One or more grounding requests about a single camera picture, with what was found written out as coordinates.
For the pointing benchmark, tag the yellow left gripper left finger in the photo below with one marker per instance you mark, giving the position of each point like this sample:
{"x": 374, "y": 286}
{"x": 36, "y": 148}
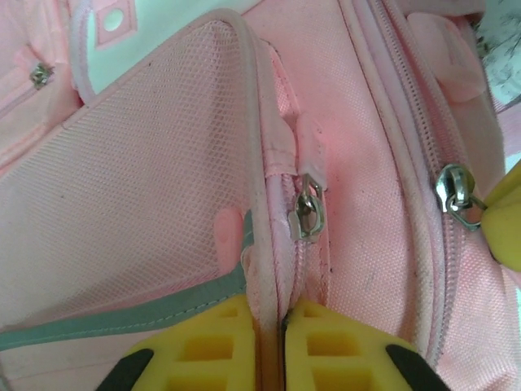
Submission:
{"x": 203, "y": 350}

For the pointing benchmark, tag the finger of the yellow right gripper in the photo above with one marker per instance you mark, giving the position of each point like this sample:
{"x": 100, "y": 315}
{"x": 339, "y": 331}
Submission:
{"x": 506, "y": 236}
{"x": 509, "y": 191}

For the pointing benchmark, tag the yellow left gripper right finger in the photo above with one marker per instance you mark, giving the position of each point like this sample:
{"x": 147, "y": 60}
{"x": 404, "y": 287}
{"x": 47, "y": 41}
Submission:
{"x": 325, "y": 354}

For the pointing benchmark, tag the pink student backpack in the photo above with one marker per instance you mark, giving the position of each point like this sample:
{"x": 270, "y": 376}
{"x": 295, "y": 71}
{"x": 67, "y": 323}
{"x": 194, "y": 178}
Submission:
{"x": 163, "y": 163}

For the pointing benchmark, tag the floral table cloth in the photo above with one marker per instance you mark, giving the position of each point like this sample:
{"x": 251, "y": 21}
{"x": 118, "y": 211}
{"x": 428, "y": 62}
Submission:
{"x": 504, "y": 61}

